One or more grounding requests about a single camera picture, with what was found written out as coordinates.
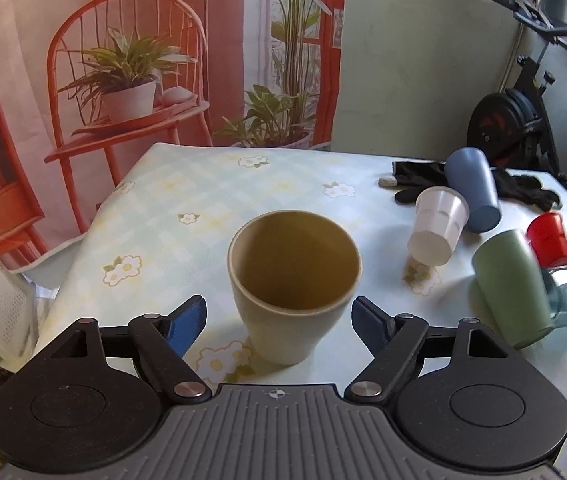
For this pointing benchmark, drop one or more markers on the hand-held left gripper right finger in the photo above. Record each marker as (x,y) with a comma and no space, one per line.
(367,322)

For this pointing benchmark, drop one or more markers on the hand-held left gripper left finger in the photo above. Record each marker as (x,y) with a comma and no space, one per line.
(187,324)

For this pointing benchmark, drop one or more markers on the beige cup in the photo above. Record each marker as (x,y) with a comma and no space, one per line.
(283,325)

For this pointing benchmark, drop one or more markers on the white ribbed cup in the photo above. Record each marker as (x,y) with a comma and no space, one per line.
(438,220)

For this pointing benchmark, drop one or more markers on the green cup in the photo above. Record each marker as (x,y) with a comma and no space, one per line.
(511,280)

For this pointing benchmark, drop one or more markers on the red cup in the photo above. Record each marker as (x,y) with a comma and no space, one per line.
(551,240)

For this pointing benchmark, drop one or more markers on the floral checked tablecloth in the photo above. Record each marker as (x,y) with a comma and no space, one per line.
(203,185)

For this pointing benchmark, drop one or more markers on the small grey white object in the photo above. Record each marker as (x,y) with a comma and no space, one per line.
(387,181)

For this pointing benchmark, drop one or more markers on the black glove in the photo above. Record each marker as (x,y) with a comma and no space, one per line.
(421,175)
(528,187)

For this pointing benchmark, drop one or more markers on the black exercise bike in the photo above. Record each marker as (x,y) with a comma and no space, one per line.
(503,120)

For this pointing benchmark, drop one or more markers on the printed backdrop cloth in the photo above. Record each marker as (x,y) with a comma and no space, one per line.
(113,60)

